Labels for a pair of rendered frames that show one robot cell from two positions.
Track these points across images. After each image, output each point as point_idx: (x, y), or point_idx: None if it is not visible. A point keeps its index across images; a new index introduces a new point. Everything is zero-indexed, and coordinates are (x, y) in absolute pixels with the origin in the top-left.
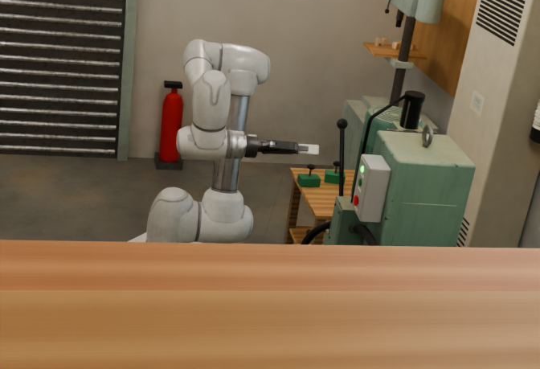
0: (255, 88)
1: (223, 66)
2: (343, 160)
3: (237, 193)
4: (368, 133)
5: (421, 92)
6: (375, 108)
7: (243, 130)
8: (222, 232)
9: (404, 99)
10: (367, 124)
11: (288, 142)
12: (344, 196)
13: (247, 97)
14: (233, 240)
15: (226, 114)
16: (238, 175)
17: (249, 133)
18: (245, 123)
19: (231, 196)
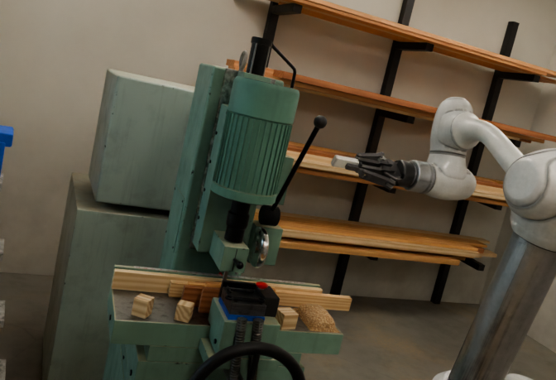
0: (512, 215)
1: None
2: (300, 152)
3: (443, 377)
4: (290, 84)
5: (256, 36)
6: (290, 88)
7: (489, 286)
8: None
9: (269, 49)
10: (295, 76)
11: (366, 153)
12: (286, 156)
13: (513, 232)
14: None
15: (430, 135)
16: (458, 355)
17: (409, 162)
18: (495, 276)
19: (445, 371)
